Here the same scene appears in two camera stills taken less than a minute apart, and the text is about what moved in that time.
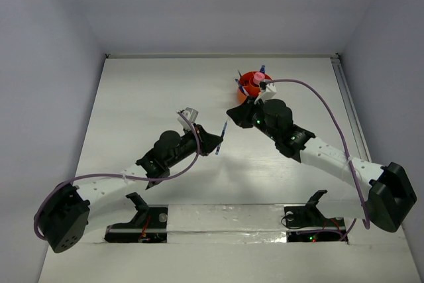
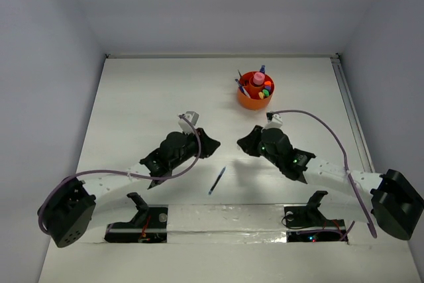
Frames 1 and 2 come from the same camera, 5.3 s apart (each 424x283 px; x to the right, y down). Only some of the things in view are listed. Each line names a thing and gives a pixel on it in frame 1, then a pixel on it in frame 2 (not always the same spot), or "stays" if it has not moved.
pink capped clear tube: (258, 77) stays
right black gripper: (243, 111) → (248, 142)
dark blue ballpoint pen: (239, 85) stays
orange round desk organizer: (248, 84) stays
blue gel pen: (224, 130) → (216, 182)
